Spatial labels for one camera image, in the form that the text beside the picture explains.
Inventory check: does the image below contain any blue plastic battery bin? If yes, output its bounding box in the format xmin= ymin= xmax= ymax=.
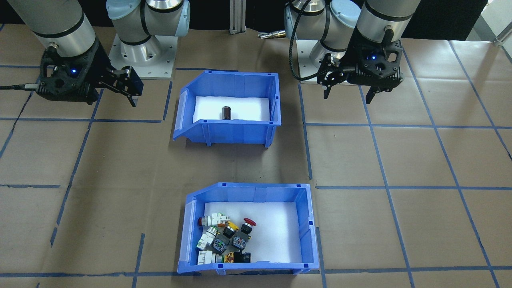
xmin=172 ymin=70 xmax=282 ymax=148

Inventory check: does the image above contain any blue plastic button bin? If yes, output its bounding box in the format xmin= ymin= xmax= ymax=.
xmin=177 ymin=182 xmax=320 ymax=276

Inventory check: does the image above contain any white foam battery bin liner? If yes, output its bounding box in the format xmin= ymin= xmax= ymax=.
xmin=193 ymin=96 xmax=271 ymax=123

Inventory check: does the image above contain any white red-lens pilot lamp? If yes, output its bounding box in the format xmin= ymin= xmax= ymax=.
xmin=198 ymin=212 xmax=231 ymax=228

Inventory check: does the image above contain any white green-lens pilot lamp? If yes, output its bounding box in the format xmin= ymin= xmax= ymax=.
xmin=197 ymin=225 xmax=220 ymax=251

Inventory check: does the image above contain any white foam button bin liner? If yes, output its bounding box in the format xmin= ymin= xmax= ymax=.
xmin=204 ymin=201 xmax=303 ymax=265

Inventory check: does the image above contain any yellow push button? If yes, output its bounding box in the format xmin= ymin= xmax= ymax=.
xmin=213 ymin=221 xmax=240 ymax=254

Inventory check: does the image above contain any white green push button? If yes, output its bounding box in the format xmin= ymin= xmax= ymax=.
xmin=197 ymin=250 xmax=225 ymax=266

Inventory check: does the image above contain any red mushroom push button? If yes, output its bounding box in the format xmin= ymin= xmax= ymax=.
xmin=233 ymin=218 xmax=257 ymax=252

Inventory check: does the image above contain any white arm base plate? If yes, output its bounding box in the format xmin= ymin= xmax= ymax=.
xmin=107 ymin=34 xmax=179 ymax=80
xmin=297 ymin=39 xmax=360 ymax=84

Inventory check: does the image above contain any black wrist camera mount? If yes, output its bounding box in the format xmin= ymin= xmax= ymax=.
xmin=35 ymin=56 xmax=64 ymax=100

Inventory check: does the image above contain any aluminium frame post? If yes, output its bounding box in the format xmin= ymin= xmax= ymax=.
xmin=229 ymin=0 xmax=247 ymax=35

